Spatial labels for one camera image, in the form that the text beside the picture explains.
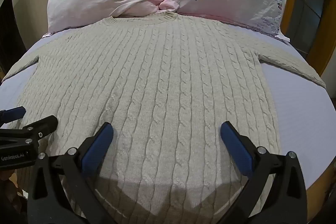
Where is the beige cable knit sweater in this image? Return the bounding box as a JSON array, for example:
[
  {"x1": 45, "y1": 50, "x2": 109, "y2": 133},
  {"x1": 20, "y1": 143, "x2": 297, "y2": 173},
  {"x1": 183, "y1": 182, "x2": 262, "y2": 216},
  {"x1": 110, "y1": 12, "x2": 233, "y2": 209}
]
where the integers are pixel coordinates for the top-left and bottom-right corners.
[{"x1": 2, "y1": 11, "x2": 326, "y2": 224}]

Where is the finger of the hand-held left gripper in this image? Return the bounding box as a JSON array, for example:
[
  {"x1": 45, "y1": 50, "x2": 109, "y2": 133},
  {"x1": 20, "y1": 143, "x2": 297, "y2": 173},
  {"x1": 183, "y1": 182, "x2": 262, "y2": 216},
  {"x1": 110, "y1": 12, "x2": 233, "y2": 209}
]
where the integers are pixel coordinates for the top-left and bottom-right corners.
[
  {"x1": 0, "y1": 115, "x2": 59, "y2": 146},
  {"x1": 0, "y1": 106, "x2": 26, "y2": 125}
]

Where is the wooden door frame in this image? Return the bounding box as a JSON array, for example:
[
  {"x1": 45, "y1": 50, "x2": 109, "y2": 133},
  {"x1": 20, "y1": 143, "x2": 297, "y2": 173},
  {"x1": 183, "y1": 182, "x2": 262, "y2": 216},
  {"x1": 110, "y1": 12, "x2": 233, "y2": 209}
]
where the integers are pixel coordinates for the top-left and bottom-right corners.
[{"x1": 280, "y1": 0, "x2": 336, "y2": 77}]

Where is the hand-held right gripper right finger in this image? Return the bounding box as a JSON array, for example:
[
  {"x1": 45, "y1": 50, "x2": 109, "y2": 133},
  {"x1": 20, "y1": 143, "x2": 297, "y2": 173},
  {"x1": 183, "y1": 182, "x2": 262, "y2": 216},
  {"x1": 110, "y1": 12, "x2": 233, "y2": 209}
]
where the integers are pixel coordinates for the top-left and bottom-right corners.
[{"x1": 220, "y1": 121, "x2": 307, "y2": 224}]

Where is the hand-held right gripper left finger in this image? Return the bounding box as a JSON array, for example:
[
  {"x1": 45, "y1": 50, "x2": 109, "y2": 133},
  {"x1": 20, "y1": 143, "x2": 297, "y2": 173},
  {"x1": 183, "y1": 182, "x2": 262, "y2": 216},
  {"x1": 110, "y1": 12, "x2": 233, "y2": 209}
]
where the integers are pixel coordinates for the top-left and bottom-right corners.
[{"x1": 27, "y1": 122, "x2": 114, "y2": 224}]

